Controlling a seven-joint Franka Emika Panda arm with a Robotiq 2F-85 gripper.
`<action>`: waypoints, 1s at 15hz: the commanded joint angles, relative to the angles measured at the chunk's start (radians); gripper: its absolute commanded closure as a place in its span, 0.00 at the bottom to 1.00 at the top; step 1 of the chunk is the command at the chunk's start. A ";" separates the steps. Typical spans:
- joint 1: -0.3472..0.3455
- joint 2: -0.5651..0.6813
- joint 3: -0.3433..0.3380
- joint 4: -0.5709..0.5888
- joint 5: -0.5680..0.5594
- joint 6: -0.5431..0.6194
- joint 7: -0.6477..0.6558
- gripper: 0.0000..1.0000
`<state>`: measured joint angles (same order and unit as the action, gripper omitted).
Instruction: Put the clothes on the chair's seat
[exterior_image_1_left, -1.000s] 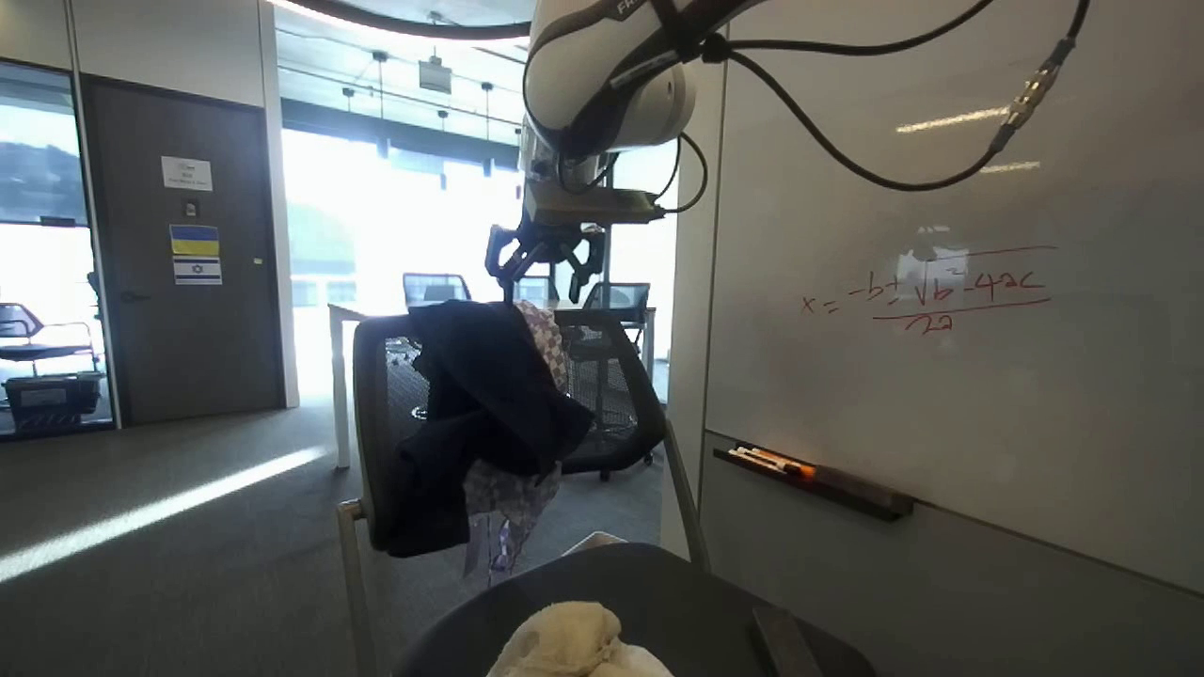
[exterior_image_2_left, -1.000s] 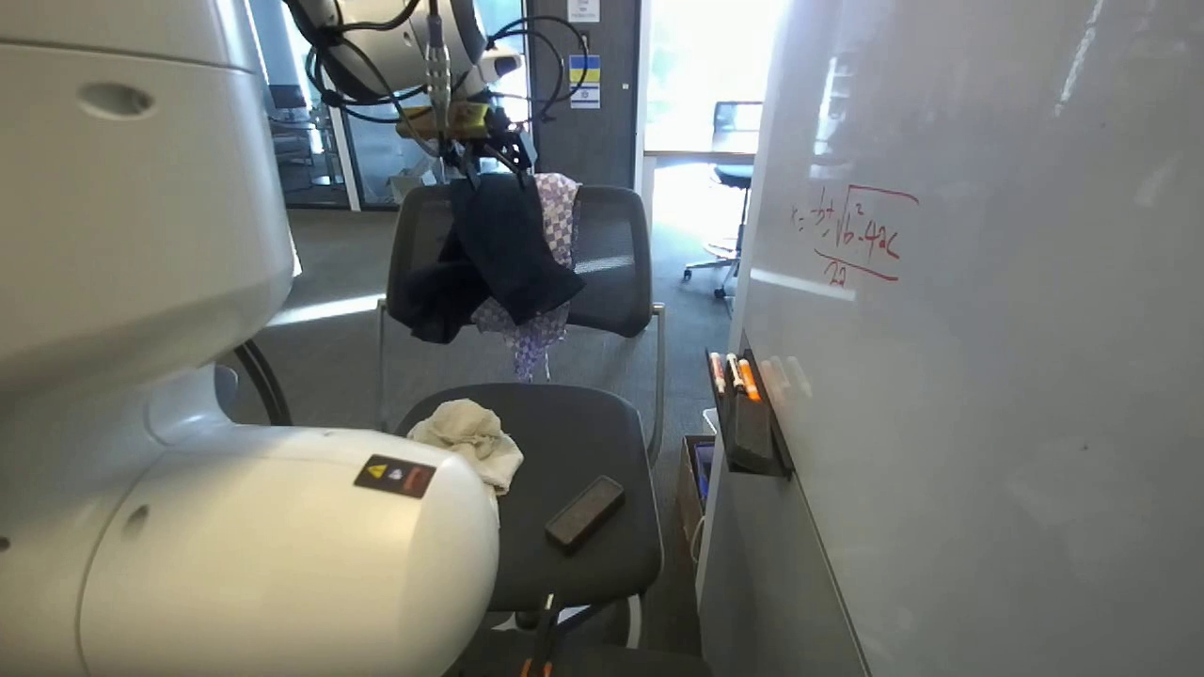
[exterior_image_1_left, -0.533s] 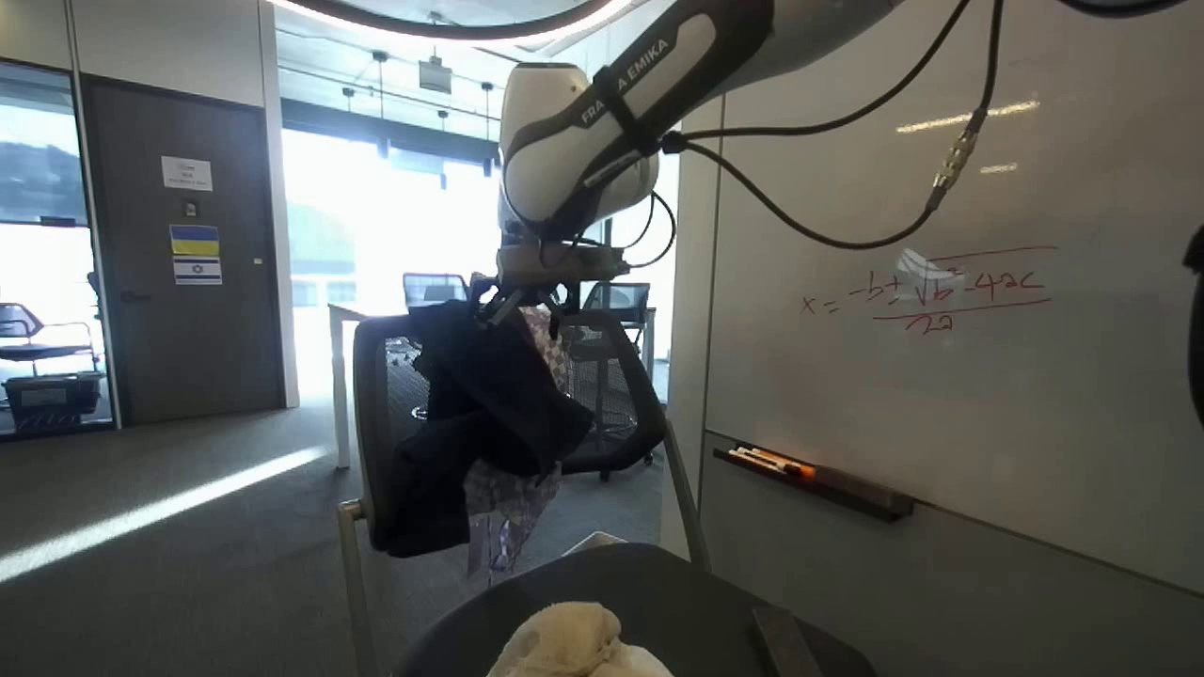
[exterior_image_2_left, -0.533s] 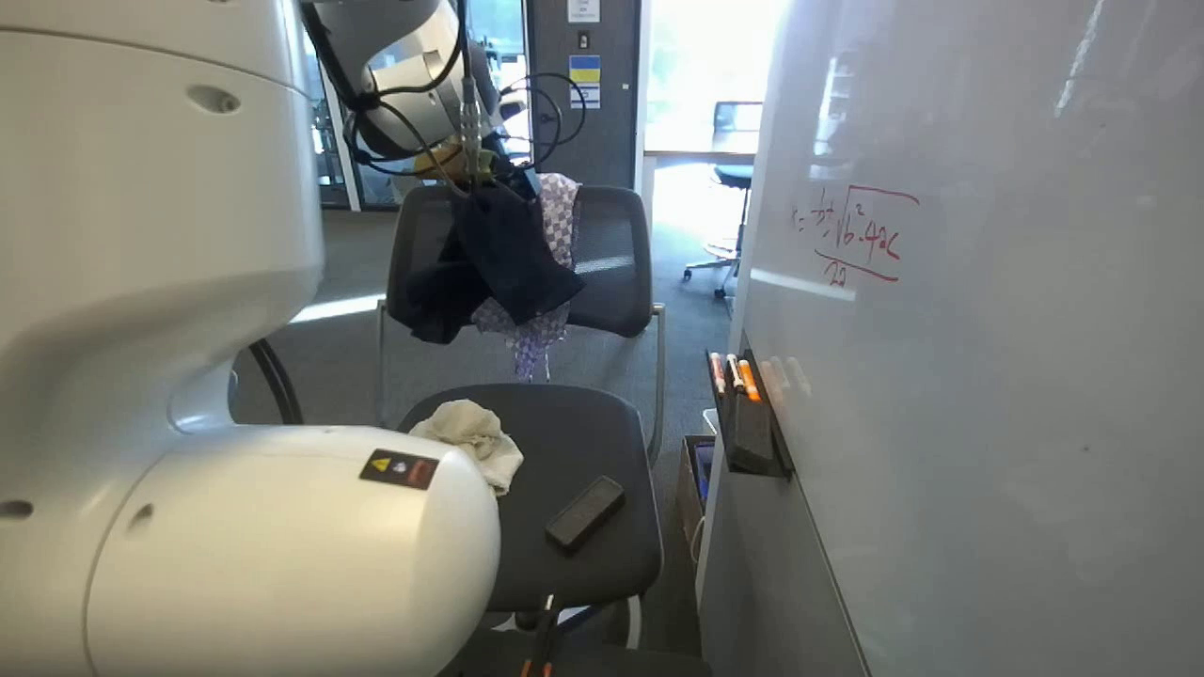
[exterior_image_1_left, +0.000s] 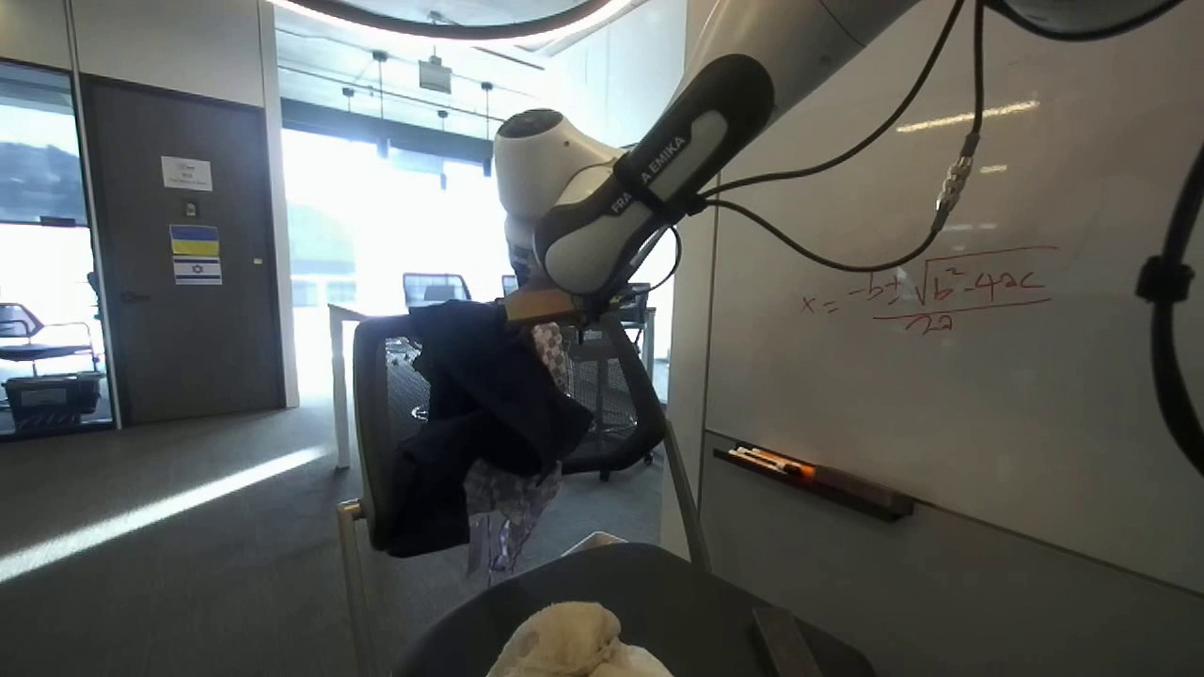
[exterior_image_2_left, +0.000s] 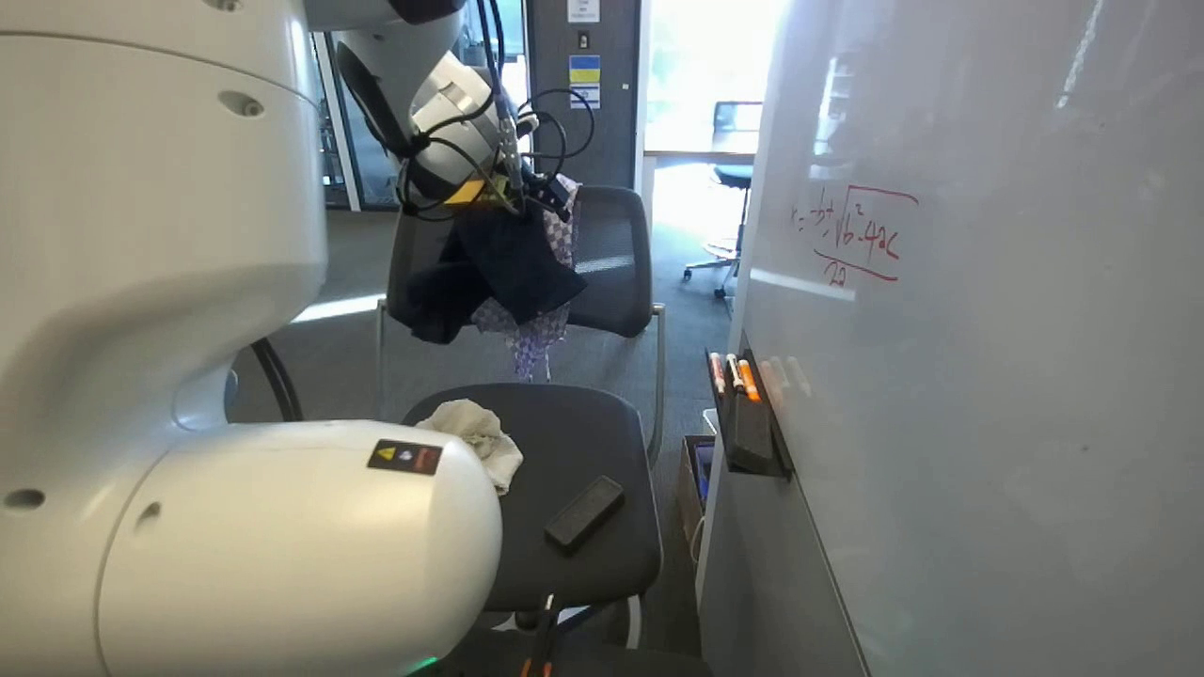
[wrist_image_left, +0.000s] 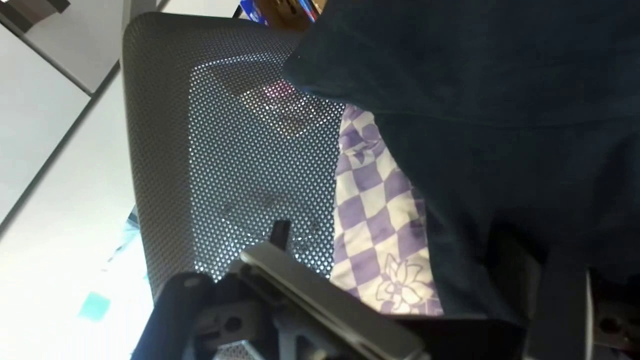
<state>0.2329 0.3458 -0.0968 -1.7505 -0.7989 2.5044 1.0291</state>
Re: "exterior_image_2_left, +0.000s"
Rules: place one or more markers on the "black whiteboard eraser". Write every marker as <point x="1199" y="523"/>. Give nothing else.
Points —
<point x="751" y="438"/>

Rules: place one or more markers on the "black whiteboard marker tray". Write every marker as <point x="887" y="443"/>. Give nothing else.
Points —
<point x="780" y="454"/>

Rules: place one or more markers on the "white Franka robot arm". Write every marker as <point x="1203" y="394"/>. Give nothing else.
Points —
<point x="190" y="376"/>

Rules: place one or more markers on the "blue office swivel chair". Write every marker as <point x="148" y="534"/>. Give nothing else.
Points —
<point x="730" y="191"/>

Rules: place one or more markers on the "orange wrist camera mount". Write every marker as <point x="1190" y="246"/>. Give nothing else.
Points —
<point x="463" y="192"/>

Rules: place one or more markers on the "grey chair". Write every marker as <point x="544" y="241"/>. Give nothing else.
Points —
<point x="575" y="434"/>

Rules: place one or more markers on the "white door sign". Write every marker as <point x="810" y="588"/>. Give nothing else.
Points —
<point x="586" y="9"/>

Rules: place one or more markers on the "cream towel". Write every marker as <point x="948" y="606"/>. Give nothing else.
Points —
<point x="483" y="434"/>

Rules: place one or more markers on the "dark grey door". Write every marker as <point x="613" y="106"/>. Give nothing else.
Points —
<point x="613" y="127"/>

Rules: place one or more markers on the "purple white checkered cloth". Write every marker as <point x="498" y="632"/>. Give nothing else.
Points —
<point x="532" y="351"/>

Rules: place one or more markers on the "blue door sign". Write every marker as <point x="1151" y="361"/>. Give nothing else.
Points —
<point x="586" y="80"/>

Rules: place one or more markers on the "large whiteboard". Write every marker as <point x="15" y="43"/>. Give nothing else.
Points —
<point x="981" y="376"/>

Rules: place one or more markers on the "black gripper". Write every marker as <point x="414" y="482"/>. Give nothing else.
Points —
<point x="514" y="191"/>

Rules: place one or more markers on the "black eraser block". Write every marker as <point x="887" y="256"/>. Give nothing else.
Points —
<point x="586" y="509"/>

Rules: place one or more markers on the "dark navy cloth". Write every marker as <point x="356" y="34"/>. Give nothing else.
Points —
<point x="514" y="269"/>

